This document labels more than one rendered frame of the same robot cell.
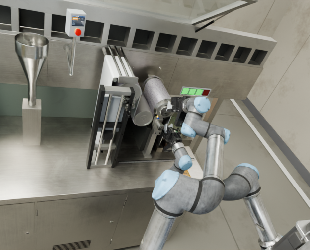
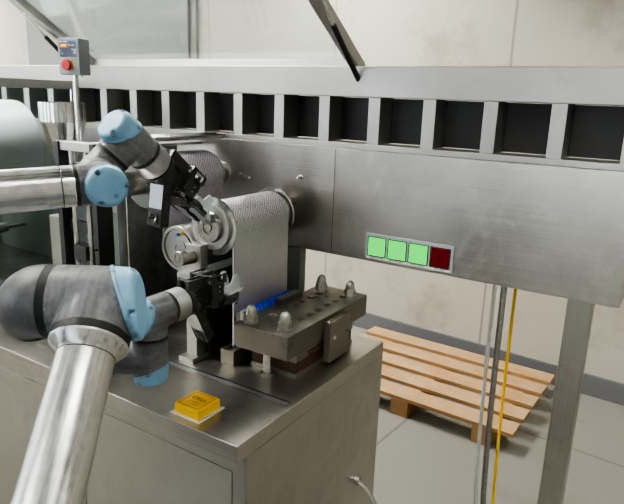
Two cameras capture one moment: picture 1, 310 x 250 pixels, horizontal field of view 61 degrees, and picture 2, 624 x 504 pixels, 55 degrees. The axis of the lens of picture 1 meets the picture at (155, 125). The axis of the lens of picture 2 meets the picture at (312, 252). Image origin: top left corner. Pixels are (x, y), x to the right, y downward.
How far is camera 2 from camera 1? 176 cm
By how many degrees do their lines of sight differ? 59
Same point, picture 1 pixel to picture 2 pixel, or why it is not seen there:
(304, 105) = not seen: outside the picture
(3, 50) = not seen: hidden behind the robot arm
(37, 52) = (47, 111)
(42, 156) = not seen: hidden behind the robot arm
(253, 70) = (596, 183)
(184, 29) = (330, 78)
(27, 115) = (54, 230)
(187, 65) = (361, 169)
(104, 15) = (192, 77)
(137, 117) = (169, 243)
